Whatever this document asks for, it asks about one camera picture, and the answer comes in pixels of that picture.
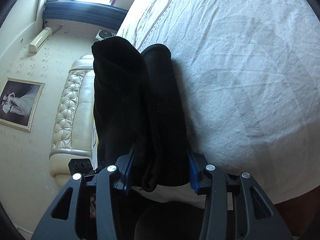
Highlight black pants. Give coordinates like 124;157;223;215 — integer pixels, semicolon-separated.
91;36;208;240

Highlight cream tufted leather headboard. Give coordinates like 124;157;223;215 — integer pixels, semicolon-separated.
49;55;98;188

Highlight small white fan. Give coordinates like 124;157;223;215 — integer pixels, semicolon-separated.
95;29;116;41

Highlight dark blue left curtain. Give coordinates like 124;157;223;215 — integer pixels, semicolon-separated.
42;0;128;31

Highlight patterned white bed sheet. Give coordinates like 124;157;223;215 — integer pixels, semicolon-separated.
123;0;319;204

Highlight framed wall picture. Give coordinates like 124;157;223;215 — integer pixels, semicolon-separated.
1;77;45;132

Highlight white wall air conditioner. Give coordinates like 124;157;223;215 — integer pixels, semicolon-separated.
28;27;53;53

